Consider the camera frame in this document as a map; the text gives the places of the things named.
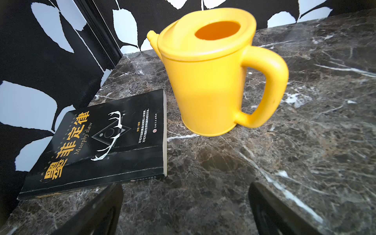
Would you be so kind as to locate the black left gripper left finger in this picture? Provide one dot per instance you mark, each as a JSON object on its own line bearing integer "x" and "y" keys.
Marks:
{"x": 99, "y": 217}

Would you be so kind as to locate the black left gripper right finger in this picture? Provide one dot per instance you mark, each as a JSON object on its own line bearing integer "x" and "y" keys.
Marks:
{"x": 273, "y": 217}

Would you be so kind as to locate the yellow plastic watering can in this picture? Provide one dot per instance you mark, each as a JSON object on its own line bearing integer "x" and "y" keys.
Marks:
{"x": 206, "y": 55}

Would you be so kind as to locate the black book with gold title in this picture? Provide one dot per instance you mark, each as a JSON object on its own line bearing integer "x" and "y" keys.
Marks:
{"x": 120, "y": 141}

